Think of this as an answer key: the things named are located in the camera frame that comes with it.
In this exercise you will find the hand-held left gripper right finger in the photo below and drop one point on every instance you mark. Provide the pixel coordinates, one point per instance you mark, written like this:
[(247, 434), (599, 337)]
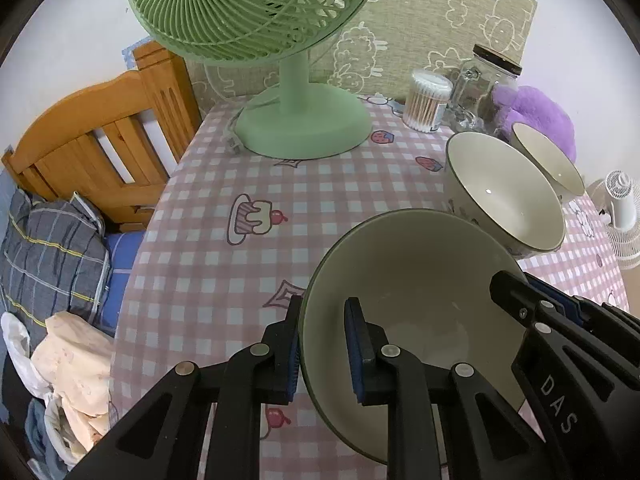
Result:
[(355, 350)]

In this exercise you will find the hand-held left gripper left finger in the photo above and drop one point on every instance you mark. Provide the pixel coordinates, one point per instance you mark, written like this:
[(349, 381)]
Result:
[(295, 350)]

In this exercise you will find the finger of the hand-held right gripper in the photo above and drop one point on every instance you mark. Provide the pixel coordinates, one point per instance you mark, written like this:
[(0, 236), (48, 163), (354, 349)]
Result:
[(570, 305), (520, 300)]

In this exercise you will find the green-grey leaf-print bowl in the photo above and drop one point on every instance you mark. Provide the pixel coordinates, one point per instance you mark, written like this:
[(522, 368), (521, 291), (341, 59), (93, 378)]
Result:
[(425, 270), (550, 165)]

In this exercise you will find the white blue-print bowl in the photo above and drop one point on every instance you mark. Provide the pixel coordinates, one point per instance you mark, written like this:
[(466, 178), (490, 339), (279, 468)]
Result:
[(500, 195)]

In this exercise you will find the white clip fan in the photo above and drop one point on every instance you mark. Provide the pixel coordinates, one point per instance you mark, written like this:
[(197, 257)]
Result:
[(622, 210)]

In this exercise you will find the purple plush cushion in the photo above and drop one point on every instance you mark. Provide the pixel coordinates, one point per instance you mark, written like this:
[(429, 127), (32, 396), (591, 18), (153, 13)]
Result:
[(545, 115)]

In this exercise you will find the blue bed sheet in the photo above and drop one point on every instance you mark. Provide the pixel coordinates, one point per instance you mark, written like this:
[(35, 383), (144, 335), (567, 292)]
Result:
[(120, 275)]

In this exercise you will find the glass jar with dark lid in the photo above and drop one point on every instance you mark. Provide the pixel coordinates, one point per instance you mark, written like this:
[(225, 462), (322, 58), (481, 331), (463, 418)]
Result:
[(480, 90)]

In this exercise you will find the cotton swab container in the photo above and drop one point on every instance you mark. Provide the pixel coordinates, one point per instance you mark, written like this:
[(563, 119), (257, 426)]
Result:
[(425, 105)]

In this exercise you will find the peach cloth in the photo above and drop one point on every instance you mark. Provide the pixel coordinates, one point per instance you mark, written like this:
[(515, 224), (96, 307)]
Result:
[(75, 370)]

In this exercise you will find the green desk fan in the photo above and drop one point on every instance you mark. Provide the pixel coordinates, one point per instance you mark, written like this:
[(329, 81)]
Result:
[(300, 120)]

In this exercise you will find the grey plaid pillow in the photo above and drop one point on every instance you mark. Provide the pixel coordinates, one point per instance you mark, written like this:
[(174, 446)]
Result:
[(50, 260)]

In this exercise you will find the blue-grey garment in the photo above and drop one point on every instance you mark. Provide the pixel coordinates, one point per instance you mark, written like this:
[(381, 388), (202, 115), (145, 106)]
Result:
[(42, 435)]

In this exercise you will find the white plastic bag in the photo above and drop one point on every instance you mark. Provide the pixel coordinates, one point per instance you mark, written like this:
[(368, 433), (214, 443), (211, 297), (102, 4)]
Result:
[(17, 350)]

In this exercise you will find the green printed board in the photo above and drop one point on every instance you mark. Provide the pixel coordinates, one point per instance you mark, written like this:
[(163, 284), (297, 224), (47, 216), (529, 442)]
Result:
[(425, 10)]

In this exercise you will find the wooden bed headboard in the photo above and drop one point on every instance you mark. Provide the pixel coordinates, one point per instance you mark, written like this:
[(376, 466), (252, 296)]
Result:
[(75, 130)]

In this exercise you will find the light blue wall sticker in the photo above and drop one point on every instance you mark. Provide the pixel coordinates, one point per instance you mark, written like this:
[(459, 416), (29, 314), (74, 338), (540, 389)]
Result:
[(130, 55)]

